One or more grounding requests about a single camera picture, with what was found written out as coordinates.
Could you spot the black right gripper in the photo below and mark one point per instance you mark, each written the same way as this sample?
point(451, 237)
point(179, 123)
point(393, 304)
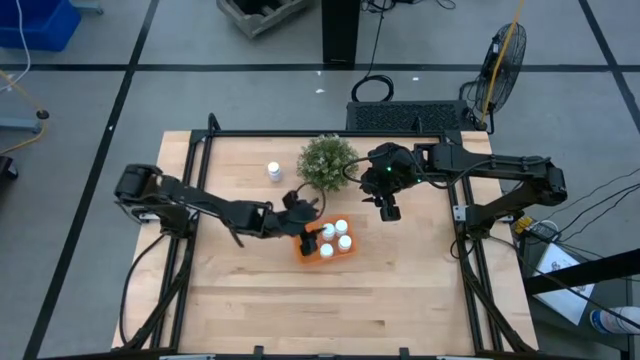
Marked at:
point(387, 172)

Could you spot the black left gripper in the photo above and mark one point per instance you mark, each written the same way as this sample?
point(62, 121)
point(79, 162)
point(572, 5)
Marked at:
point(292, 217)

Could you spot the white pill bottle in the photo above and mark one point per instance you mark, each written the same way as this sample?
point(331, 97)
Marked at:
point(344, 243)
point(328, 232)
point(326, 250)
point(274, 171)
point(341, 227)

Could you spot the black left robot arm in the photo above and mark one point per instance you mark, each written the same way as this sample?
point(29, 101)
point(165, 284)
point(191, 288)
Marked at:
point(195, 202)

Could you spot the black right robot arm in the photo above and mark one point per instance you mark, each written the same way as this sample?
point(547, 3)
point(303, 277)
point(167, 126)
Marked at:
point(500, 170)

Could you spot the orange plastic basket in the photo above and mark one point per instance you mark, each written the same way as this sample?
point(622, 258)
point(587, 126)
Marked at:
point(350, 255)

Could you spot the round green artificial plant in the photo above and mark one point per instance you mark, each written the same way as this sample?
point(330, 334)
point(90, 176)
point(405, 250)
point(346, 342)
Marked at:
point(325, 162)

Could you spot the black perforated computer case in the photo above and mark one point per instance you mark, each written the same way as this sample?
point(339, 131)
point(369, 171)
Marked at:
point(407, 116)

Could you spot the yellow and black power adapter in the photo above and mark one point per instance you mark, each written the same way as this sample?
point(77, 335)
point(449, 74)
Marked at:
point(532, 227)

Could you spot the black upright column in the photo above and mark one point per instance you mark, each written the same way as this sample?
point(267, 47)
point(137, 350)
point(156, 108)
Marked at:
point(341, 32)

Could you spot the black floor fan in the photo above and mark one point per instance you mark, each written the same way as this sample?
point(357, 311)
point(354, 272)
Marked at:
point(502, 67)

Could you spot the white paper sheet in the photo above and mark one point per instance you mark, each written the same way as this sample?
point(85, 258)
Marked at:
point(562, 282)

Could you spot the black beam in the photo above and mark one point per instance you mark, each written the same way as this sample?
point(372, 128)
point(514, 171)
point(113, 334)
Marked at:
point(585, 272)

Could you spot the grey wooden crate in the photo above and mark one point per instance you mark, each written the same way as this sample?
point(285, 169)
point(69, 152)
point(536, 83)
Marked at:
point(257, 17)

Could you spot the white and blue bottle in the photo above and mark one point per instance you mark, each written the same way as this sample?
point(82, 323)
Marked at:
point(615, 320)

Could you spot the black object at floor edge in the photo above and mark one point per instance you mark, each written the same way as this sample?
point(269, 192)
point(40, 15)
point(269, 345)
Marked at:
point(7, 169)

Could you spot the blue metal stand base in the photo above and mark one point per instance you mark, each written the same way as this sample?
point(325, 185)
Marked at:
point(20, 125)

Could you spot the blue plastic bin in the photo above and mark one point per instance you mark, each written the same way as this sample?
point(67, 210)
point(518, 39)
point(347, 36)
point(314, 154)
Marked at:
point(37, 25)

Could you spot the black aluminium table frame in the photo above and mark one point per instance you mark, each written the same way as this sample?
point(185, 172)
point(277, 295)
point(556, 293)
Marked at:
point(325, 133)

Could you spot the black frame bracket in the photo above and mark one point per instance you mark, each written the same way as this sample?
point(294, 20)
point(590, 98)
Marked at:
point(404, 352)
point(258, 351)

